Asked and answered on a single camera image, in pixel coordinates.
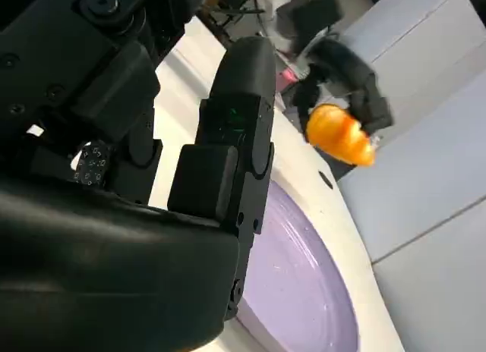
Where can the dark workshop equipment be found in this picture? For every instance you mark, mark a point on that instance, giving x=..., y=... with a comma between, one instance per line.
x=231, y=10

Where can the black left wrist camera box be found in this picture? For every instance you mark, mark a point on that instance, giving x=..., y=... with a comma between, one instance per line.
x=307, y=18

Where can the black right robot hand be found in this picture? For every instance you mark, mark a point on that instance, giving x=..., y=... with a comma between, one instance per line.
x=95, y=253

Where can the orange toy bread roll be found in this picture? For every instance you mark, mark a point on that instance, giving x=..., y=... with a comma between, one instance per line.
x=338, y=134

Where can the lilac plate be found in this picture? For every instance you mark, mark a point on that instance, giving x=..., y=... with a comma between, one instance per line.
x=296, y=272

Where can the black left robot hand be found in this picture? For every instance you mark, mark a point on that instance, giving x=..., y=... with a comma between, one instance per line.
x=357, y=75

